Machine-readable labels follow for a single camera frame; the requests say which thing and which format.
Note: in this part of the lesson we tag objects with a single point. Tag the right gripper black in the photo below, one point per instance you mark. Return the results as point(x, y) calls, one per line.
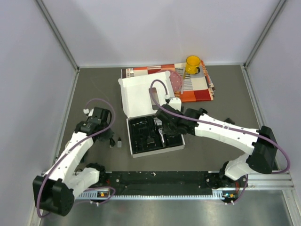
point(169, 130)

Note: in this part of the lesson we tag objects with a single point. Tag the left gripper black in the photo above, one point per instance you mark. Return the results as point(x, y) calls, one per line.
point(109, 134)

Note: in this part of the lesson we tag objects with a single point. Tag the black clipper comb guard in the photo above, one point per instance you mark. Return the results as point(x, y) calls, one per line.
point(172, 140)
point(230, 121)
point(151, 142)

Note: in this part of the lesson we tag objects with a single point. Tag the silver hair clipper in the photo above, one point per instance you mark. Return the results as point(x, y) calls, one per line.
point(159, 128)

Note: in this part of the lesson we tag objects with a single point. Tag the small oil bottle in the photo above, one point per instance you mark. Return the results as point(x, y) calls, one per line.
point(119, 143)

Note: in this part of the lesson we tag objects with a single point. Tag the white cardboard box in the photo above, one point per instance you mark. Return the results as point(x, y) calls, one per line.
point(141, 93)

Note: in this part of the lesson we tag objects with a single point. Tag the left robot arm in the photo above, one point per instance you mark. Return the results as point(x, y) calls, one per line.
point(57, 190)

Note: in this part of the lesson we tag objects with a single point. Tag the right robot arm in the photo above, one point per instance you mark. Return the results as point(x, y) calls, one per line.
point(258, 145)

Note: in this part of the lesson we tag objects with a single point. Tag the black plastic tray insert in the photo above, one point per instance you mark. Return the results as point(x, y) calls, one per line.
point(139, 129)

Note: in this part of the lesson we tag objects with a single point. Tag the orange patterned cloth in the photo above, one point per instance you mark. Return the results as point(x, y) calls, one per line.
point(196, 88)

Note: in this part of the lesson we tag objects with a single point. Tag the pink dotted plate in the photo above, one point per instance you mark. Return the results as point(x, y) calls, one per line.
point(175, 79)

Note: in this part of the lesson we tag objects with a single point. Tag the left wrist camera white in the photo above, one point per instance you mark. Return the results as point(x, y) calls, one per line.
point(88, 112)

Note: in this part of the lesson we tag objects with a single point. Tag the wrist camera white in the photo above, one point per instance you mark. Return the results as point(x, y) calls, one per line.
point(88, 112)
point(174, 102)

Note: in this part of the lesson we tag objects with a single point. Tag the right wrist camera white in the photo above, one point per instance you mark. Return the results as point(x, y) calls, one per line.
point(174, 102)

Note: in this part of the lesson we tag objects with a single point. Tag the yellow mug black handle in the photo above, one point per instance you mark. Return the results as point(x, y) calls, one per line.
point(193, 65)

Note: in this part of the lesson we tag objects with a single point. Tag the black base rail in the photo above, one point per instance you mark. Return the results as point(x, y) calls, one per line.
point(151, 183)

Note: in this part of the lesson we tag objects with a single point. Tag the aluminium frame rail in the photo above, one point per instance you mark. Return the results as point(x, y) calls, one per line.
point(281, 181)

